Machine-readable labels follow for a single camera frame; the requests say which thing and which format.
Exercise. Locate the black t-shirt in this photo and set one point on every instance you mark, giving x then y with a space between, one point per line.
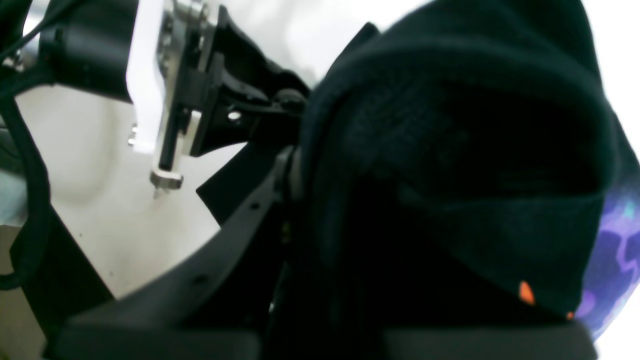
456 170

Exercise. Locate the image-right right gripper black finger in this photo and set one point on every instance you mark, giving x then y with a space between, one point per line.
190 280

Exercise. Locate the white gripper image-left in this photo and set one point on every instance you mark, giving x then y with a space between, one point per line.
240 94

